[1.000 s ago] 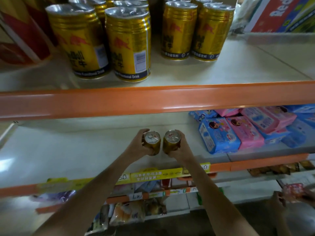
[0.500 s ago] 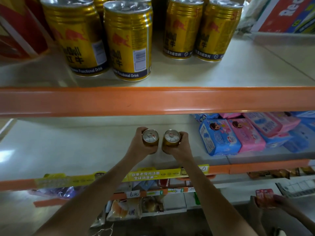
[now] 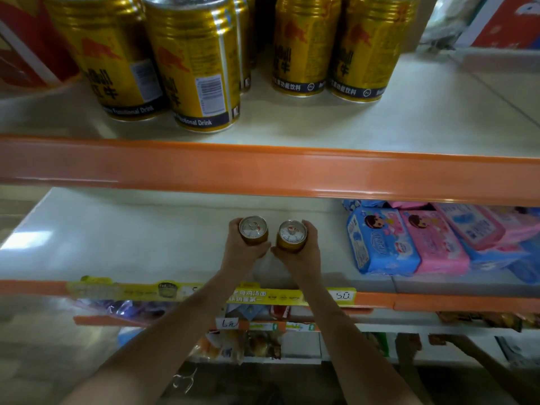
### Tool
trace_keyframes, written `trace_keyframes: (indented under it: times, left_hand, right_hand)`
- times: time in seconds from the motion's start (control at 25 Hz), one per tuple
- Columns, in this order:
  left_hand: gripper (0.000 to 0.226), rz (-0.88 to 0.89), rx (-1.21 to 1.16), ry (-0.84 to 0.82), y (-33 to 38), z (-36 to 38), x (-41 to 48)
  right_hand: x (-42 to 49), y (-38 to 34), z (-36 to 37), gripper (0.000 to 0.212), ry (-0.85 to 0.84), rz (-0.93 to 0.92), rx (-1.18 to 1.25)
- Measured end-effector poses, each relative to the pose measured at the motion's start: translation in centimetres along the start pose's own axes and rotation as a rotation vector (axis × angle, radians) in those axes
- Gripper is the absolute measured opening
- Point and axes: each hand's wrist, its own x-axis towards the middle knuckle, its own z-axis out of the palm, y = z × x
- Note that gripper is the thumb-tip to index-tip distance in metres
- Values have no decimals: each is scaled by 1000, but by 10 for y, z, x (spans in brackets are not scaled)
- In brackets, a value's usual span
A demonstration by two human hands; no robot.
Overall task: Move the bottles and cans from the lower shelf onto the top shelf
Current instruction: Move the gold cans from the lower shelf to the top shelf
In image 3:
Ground person's left hand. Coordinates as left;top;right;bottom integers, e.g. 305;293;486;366
220;218;271;276

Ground person's right hand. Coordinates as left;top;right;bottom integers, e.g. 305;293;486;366
271;220;322;280

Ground small gold drink can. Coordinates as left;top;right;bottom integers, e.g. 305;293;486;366
276;219;308;253
239;215;269;246

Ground another person's forearm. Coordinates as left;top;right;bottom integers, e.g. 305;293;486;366
428;333;540;405

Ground person's left forearm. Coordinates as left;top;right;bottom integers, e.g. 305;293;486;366
61;267;255;405

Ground person's right forearm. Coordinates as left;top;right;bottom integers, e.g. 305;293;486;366
295;274;424;405

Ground orange-edged white shelf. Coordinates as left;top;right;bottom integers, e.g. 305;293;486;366
0;49;540;208

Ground clear snack packet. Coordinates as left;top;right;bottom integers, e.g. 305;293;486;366
188;330;283;364

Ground blue tissue packet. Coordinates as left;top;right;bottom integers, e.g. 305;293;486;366
346;207;422;276
458;236;531;272

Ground white shelf with yellow strip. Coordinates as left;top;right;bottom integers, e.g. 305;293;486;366
0;186;540;315

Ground low white shelf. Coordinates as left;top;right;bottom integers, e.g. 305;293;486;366
73;307;540;368

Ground yellow price strip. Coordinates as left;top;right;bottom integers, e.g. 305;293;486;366
67;276;357;307

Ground pink tissue packet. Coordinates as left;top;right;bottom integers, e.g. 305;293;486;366
400;209;471;275
431;202;506;251

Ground orange snack packets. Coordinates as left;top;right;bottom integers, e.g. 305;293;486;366
436;311;540;333

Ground white plastic bag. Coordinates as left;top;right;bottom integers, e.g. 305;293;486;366
419;0;485;50

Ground red and white carton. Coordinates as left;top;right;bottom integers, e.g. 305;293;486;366
0;0;81;91

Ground red box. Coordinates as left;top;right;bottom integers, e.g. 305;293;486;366
455;0;540;50

